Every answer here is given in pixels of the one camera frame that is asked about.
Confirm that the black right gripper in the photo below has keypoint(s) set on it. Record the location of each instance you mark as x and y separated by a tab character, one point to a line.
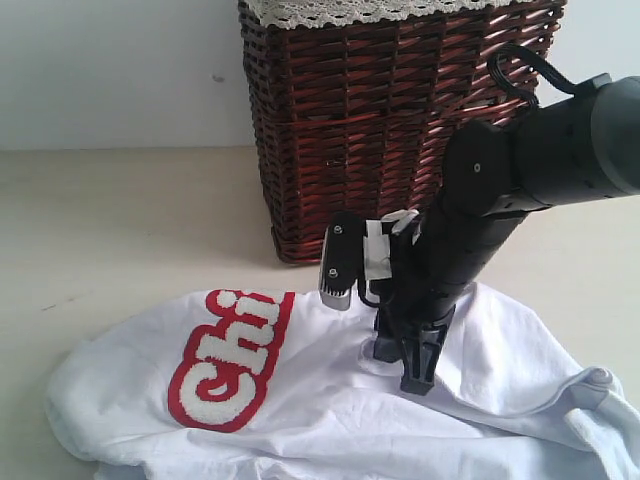
432	258

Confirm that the white t-shirt red logo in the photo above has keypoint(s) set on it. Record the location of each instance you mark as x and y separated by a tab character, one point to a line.
232	384

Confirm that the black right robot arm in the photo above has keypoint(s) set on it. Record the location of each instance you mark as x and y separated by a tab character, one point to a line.
582	149

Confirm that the dark brown wicker basket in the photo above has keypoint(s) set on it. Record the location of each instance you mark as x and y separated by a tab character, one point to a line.
355	114

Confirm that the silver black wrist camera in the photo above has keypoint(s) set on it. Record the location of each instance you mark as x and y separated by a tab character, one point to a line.
341	260

